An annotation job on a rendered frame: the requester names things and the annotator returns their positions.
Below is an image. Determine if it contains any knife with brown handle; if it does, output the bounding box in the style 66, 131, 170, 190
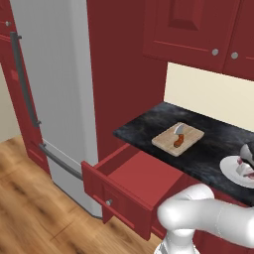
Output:
173, 123, 189, 149

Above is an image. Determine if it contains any white plate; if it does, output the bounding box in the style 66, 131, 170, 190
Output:
219, 155, 254, 190

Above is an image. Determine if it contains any tall red cupboard run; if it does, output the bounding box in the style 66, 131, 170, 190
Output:
0, 0, 52, 176

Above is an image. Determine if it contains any narrow red cupboard door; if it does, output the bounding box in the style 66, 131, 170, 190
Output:
222, 0, 254, 82

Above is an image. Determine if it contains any tall red side panel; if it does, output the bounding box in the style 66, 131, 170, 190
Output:
85, 0, 169, 163

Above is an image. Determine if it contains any long grey fridge handle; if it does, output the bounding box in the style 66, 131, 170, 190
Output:
9, 31, 43, 129

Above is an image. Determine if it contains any pink meat piece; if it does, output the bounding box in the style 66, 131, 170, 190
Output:
235, 157, 254, 181

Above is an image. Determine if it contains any wide red cupboard door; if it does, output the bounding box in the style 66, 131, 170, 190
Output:
142, 0, 243, 72

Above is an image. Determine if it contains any grey fridge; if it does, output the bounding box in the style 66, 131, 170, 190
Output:
9, 0, 103, 219

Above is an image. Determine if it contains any red open drawer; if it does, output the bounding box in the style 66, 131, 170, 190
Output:
80, 142, 187, 241

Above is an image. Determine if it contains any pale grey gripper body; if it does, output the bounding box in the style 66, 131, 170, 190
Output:
239, 142, 254, 169

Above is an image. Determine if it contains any short grey fridge handle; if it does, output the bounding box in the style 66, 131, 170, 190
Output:
38, 142, 84, 182

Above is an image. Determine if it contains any wooden cutting board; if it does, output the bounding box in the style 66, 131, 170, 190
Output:
151, 121, 205, 158

